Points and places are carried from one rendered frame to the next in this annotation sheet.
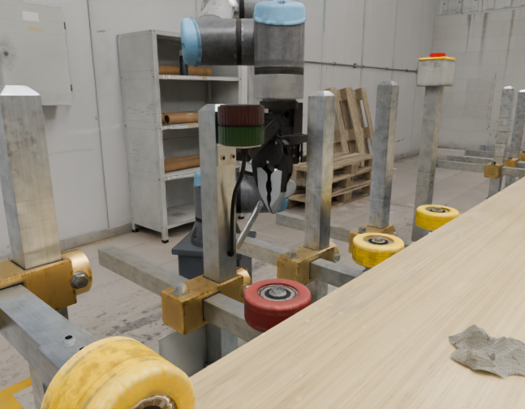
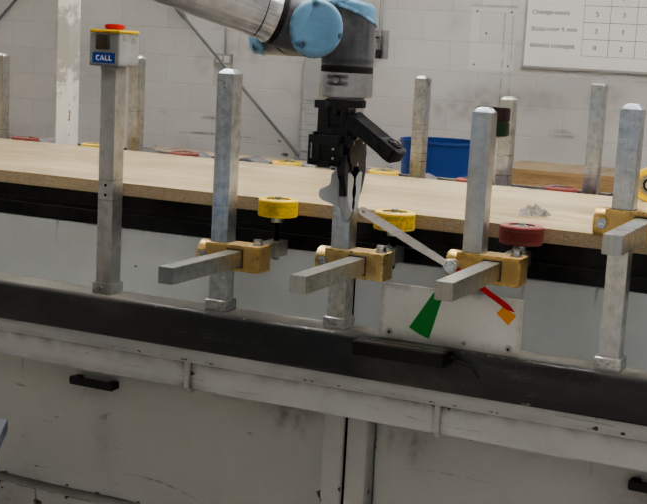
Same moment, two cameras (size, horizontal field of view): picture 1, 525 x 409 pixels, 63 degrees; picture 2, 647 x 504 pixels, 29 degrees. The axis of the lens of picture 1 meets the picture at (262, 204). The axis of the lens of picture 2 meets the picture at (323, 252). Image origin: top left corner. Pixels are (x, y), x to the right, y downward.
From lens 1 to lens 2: 2.54 m
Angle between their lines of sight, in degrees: 105
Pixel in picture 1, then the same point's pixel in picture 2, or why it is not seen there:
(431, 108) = (121, 95)
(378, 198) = (233, 205)
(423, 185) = (118, 198)
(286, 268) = (388, 262)
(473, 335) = (530, 209)
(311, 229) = (353, 227)
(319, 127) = not seen: hidden behind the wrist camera
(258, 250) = (347, 268)
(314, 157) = not seen: hidden behind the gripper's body
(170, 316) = (523, 275)
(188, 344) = (493, 314)
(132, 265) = (476, 272)
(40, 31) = not seen: outside the picture
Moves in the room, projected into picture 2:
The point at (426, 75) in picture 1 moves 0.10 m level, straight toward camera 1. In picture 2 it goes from (126, 53) to (177, 56)
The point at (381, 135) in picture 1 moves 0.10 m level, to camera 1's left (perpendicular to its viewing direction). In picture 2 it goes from (236, 130) to (249, 134)
